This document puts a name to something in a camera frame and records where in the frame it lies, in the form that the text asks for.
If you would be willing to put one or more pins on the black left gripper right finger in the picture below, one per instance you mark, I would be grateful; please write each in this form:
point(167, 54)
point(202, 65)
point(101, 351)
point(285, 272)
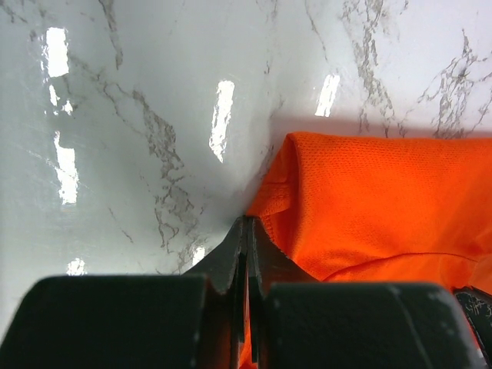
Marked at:
point(298, 322)

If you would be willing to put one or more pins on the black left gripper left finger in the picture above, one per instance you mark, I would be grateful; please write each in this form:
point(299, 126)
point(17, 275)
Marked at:
point(192, 320)

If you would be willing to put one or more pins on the orange t shirt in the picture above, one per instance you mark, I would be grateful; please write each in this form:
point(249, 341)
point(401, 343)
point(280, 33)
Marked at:
point(378, 209)

